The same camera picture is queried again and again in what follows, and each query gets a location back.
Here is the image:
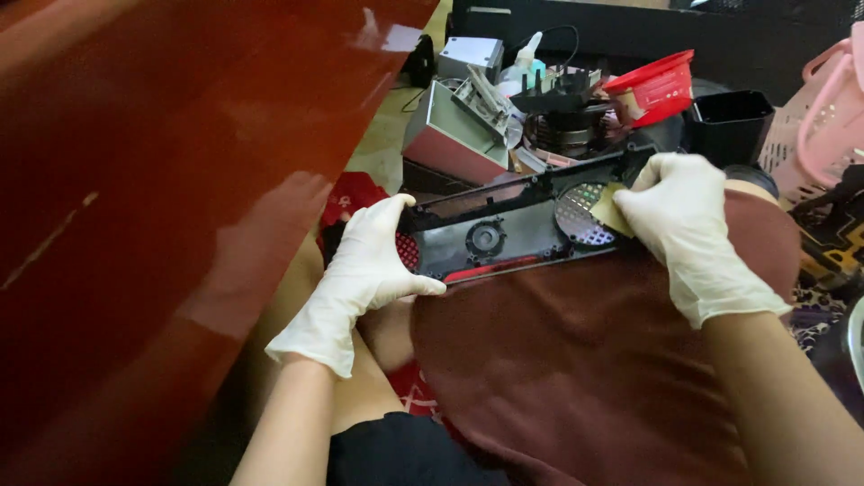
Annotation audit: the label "black cable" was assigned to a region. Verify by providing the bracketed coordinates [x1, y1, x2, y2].
[513, 25, 581, 72]

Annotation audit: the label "pink plastic basket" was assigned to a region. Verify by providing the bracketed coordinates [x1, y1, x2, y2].
[758, 20, 864, 207]

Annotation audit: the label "black shorts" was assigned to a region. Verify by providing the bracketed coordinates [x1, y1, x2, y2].
[327, 411, 510, 486]

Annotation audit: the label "black square plastic container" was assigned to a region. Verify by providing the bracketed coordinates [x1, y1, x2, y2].
[684, 90, 776, 170]

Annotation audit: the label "red plastic bowl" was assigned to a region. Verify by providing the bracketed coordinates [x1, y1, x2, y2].
[603, 49, 696, 129]

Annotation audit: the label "glossy red-brown cabinet door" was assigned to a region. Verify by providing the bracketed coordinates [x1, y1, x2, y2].
[0, 0, 441, 486]

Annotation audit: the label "silver metal case pink side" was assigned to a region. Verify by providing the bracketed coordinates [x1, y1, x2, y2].
[402, 80, 512, 187]

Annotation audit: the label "person's right hand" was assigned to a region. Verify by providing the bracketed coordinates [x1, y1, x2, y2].
[611, 153, 794, 330]

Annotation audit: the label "small grey metal box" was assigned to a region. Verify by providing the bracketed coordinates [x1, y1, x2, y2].
[437, 36, 505, 84]

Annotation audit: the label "white glue bottle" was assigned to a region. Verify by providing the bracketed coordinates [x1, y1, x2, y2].
[496, 31, 545, 99]

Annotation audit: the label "red patterned cloth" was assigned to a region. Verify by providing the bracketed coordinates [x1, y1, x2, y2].
[316, 171, 410, 252]

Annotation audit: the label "black plastic speaker housing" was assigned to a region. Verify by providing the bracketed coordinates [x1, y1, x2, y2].
[395, 144, 661, 284]

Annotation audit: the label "round copper coil motor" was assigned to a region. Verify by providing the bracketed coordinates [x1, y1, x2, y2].
[522, 104, 617, 161]

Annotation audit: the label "yellow sandpaper piece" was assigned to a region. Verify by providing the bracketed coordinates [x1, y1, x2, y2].
[590, 181, 639, 239]

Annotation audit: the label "small black device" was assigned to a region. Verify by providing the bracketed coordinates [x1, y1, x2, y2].
[404, 34, 437, 89]

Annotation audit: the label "dark patterned mat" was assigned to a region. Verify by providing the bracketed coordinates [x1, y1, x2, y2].
[788, 165, 864, 355]

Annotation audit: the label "brown cloth cushion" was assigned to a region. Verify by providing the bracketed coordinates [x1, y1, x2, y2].
[410, 188, 806, 486]

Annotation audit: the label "black low furniture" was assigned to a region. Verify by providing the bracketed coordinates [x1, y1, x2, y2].
[447, 0, 864, 107]

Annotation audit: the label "black plastic fan part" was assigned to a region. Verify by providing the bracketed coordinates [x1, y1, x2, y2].
[509, 66, 603, 113]

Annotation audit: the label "person's left hand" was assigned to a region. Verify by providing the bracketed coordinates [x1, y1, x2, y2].
[265, 193, 448, 379]

